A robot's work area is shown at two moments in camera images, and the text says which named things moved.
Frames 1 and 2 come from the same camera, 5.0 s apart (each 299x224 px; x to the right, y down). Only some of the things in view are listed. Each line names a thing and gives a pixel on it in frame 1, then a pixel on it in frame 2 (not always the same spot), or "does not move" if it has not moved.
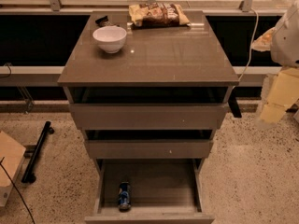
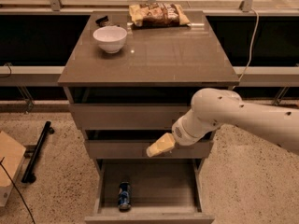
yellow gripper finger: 282,94 to 189,129
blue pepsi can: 124,195 does not move
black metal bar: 29,176 does not move
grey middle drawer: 149,148 does not move
